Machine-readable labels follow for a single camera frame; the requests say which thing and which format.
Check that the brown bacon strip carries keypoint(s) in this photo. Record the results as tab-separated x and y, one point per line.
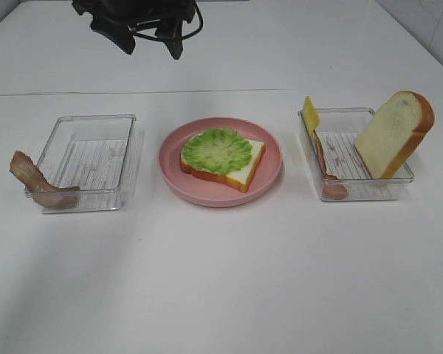
33	177

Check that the white bread slice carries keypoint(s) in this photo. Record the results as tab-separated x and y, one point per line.
239	180

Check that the green lettuce leaf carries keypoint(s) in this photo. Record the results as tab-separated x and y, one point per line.
219	151

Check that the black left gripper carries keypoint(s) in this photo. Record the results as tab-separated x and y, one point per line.
110	19

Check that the right clear plastic tray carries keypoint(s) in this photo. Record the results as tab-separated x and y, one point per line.
337	131

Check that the thick bread slice right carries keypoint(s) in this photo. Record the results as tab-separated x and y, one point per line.
397	129

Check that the yellow cheese slice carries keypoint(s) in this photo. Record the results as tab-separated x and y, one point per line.
311	117

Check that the pink round plate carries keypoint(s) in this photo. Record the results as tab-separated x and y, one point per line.
209	193

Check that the left clear plastic tray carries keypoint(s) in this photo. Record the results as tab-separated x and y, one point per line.
93	161

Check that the red bacon strip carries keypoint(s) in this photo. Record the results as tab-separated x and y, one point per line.
332	191

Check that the clear plastic tray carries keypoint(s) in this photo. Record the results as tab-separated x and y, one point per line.
93	161
337	131

